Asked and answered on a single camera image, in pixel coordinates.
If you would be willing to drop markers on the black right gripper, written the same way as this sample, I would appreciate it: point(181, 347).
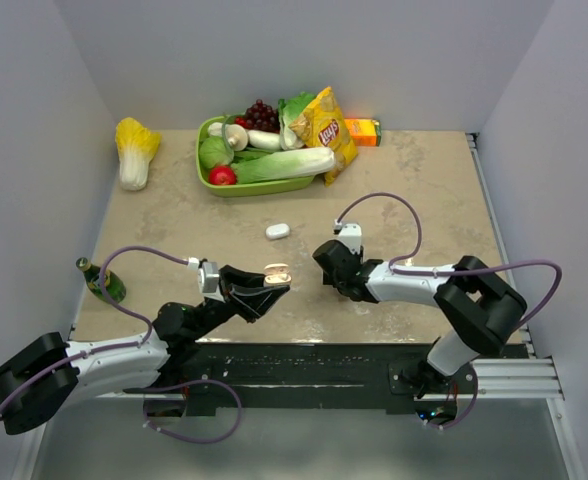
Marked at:
point(358, 256)

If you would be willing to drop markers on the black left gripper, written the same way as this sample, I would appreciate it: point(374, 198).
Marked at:
point(247, 306)

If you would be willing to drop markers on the beige earbud case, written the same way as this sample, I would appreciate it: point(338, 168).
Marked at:
point(277, 274)

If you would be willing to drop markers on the white earbud charging case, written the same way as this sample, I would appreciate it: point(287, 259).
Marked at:
point(277, 231)

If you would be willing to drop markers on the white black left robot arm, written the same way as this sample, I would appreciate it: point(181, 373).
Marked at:
point(51, 373)

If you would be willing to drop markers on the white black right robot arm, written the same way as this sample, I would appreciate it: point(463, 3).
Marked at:
point(482, 309)

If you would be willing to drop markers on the green plastic basket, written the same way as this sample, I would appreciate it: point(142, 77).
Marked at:
point(242, 190)

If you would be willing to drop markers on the red apple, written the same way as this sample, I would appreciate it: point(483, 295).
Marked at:
point(222, 176)

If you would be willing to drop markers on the long green white cabbage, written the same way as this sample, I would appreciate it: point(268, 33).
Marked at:
point(284, 165)

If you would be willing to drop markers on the green glass bottle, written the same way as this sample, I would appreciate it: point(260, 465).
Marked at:
point(94, 279)

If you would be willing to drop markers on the orange juice carton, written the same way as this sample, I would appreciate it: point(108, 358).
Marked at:
point(364, 132)

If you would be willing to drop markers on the green leafy lettuce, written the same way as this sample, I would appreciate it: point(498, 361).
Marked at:
point(288, 111)

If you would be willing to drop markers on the round green cabbage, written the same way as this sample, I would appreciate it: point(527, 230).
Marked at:
point(213, 152)

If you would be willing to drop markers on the yellow Lays chip bag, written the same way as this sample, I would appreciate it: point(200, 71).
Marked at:
point(322, 124)

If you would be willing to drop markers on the white radish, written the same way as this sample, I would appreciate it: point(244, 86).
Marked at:
point(264, 140)

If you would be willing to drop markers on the beige mushroom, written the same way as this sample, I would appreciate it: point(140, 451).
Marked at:
point(236, 136)

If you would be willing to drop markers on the dark red grapes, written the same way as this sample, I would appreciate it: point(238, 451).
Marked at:
point(259, 116)

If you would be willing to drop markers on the yellow napa cabbage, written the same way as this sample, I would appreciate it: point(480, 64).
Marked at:
point(136, 146)

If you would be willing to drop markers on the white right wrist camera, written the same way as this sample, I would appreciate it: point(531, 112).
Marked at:
point(350, 235)

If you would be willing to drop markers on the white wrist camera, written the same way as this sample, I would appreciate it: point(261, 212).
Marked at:
point(350, 235)
point(208, 278)

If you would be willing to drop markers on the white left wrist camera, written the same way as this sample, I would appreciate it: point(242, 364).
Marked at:
point(208, 278)

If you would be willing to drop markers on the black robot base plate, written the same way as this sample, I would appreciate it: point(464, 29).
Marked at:
point(363, 376)

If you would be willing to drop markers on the aluminium frame rail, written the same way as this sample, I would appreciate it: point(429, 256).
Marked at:
point(514, 378)

